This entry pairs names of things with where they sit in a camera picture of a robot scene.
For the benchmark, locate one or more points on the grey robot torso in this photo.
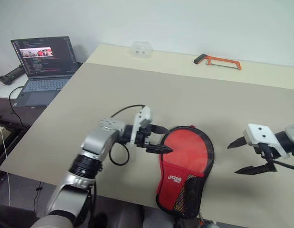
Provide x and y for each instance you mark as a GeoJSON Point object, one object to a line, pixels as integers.
{"type": "Point", "coordinates": [54, 222]}

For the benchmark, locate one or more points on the red black mesh paddle case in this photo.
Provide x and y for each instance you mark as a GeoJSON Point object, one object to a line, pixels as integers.
{"type": "Point", "coordinates": [173, 180]}

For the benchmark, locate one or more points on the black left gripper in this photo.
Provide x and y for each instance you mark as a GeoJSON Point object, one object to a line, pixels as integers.
{"type": "Point", "coordinates": [142, 137]}

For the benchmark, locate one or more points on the side desk with white top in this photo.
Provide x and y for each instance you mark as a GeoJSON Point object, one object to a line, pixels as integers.
{"type": "Point", "coordinates": [2, 91]}

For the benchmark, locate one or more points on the orange hacksaw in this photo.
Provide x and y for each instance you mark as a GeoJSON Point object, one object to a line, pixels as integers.
{"type": "Point", "coordinates": [222, 60]}

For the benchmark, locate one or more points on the clear plastic box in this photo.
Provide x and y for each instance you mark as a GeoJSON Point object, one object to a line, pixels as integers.
{"type": "Point", "coordinates": [142, 50]}

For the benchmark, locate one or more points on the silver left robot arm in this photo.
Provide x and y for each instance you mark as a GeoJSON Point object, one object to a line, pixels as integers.
{"type": "Point", "coordinates": [99, 140]}

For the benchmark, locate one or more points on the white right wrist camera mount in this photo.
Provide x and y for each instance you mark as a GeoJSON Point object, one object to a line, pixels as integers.
{"type": "Point", "coordinates": [258, 133]}

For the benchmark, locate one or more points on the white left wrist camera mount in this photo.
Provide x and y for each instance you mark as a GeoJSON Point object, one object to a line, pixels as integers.
{"type": "Point", "coordinates": [143, 115]}

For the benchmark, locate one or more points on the open grey laptop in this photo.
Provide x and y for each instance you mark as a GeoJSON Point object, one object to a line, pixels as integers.
{"type": "Point", "coordinates": [42, 85]}

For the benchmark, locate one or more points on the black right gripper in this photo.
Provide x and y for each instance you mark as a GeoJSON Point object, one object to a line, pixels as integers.
{"type": "Point", "coordinates": [265, 152]}

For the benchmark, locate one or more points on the black handheld device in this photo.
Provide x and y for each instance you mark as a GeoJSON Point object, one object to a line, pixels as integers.
{"type": "Point", "coordinates": [11, 74]}

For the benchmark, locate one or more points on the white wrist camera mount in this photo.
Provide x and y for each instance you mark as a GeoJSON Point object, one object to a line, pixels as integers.
{"type": "Point", "coordinates": [143, 115]}
{"type": "Point", "coordinates": [258, 133]}

